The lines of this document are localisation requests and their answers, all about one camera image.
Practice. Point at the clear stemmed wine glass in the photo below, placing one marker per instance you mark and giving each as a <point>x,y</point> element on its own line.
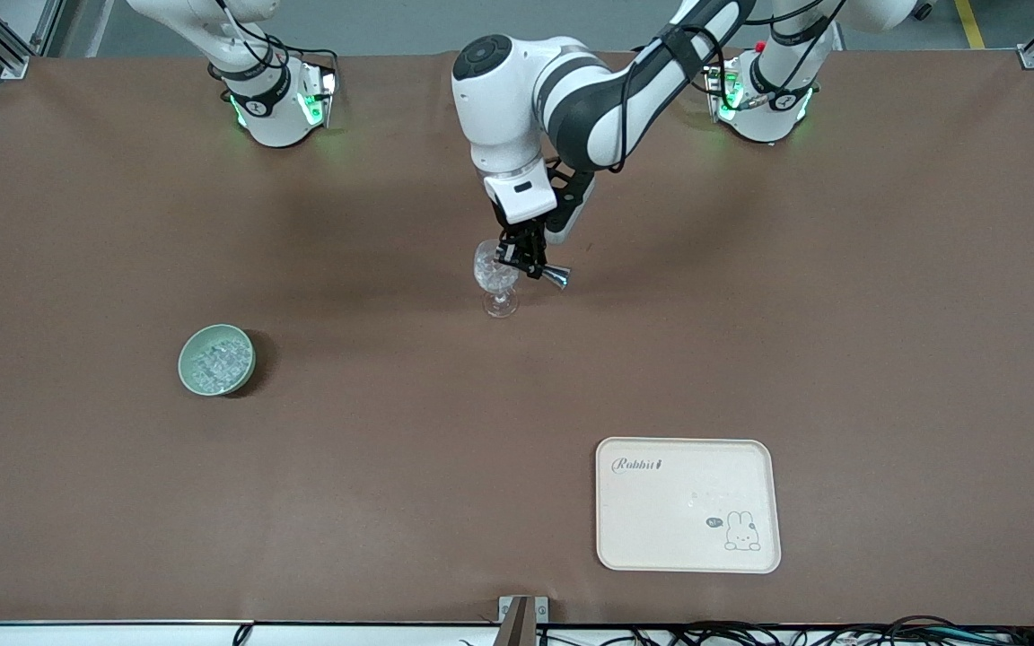
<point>497,292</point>

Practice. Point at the black caster wheel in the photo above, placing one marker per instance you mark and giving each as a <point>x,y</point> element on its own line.
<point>921,9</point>

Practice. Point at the cream rabbit print tray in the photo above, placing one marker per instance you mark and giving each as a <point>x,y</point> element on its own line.
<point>661,520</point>

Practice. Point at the silver metal double jigger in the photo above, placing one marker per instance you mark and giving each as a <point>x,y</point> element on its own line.
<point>557,278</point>

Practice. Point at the pale green ceramic bowl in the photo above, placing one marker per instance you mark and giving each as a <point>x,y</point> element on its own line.
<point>198,381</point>

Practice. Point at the clear ice cubes heap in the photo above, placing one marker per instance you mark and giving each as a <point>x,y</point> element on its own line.
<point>219,361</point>

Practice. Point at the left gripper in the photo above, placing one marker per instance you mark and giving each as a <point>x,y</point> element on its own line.
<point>521,240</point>

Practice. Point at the grey metal table bracket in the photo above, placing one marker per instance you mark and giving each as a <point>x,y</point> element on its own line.
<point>517,619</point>

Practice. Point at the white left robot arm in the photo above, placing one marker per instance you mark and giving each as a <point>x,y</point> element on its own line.
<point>499,117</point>

